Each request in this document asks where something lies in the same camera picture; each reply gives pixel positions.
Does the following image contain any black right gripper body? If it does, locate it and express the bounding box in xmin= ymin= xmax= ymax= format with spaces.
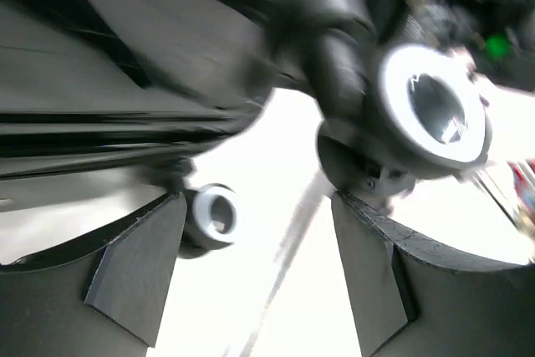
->
xmin=412 ymin=0 xmax=534 ymax=89

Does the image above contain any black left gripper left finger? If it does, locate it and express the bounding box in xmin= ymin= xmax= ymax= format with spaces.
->
xmin=1 ymin=194 xmax=186 ymax=357

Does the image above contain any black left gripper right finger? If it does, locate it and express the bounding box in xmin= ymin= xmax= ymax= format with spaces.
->
xmin=332 ymin=191 xmax=534 ymax=356

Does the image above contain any black white space suitcase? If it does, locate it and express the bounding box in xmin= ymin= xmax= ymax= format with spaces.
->
xmin=0 ymin=0 xmax=494 ymax=249

